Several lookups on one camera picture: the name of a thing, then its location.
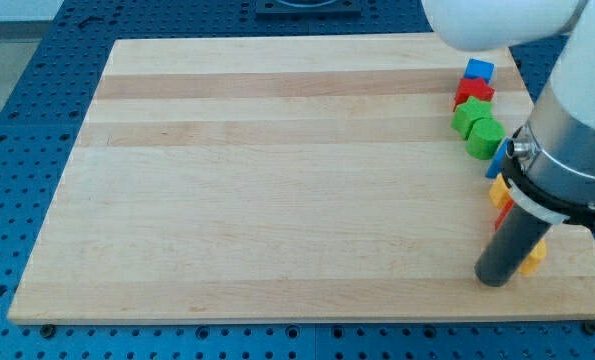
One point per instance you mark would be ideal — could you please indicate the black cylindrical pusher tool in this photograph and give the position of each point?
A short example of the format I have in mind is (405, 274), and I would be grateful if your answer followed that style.
(517, 235)

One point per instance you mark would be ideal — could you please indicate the yellow heart block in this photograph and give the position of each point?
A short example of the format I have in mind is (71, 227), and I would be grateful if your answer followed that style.
(534, 259)

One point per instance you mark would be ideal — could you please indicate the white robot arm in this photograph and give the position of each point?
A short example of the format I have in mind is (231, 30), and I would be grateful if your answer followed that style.
(549, 164)

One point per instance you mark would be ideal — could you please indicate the blue flat block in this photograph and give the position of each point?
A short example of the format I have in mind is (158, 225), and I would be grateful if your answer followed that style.
(495, 166)

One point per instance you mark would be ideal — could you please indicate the green cylinder block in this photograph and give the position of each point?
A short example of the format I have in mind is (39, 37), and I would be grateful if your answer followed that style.
(484, 139)

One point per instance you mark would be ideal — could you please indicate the green star block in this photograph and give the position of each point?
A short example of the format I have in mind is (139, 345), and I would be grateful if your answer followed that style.
(468, 113)

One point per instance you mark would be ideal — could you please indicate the red star block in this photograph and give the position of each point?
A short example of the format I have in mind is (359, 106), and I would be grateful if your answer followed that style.
(472, 87)

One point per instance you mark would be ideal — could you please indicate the blue cube block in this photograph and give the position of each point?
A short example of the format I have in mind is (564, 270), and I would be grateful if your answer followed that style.
(477, 68)

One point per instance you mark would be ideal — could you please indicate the wooden board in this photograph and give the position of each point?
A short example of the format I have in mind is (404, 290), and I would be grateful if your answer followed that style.
(282, 179)

